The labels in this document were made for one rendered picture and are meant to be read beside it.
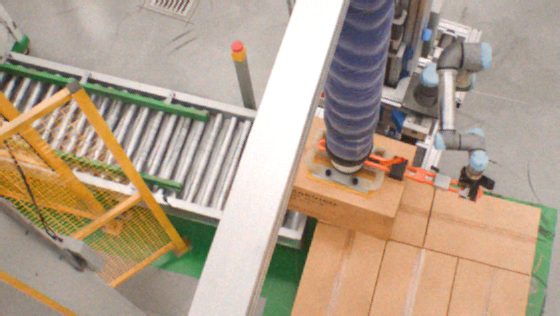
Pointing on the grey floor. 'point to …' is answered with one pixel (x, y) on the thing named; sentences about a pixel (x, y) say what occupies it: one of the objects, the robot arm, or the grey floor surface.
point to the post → (244, 79)
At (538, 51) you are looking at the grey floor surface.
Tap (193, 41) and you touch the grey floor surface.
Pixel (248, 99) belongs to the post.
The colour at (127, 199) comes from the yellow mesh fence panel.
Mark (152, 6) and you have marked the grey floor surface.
